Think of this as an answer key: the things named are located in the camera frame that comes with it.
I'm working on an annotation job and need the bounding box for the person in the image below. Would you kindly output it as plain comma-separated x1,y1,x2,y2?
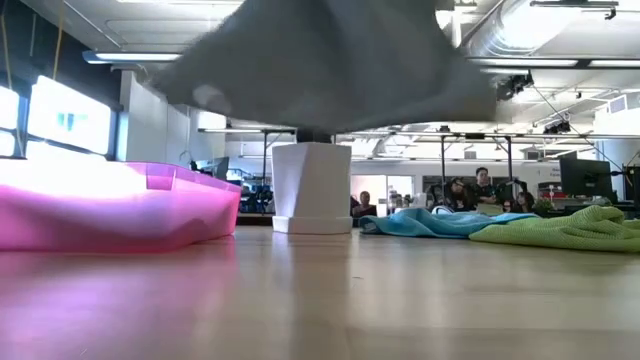
509,191,536,215
472,166,506,211
352,190,379,219
439,177,476,211

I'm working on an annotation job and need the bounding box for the light blue microfiber towel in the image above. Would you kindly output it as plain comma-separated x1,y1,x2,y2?
358,207,539,239

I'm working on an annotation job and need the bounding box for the large black monitor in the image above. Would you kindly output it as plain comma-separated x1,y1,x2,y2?
559,157,614,204

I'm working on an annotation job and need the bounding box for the green microfiber towel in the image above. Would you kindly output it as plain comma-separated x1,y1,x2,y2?
468,204,640,254

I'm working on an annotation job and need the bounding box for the black monitor on arm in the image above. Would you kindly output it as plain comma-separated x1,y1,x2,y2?
192,156,230,182

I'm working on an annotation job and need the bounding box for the grey microfiber towel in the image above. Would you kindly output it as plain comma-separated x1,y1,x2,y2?
149,0,499,134

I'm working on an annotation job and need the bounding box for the pink plastic bin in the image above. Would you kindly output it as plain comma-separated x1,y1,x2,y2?
0,160,243,254

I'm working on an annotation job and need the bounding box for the black hanging camera device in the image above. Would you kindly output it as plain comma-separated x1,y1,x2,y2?
494,72,535,101

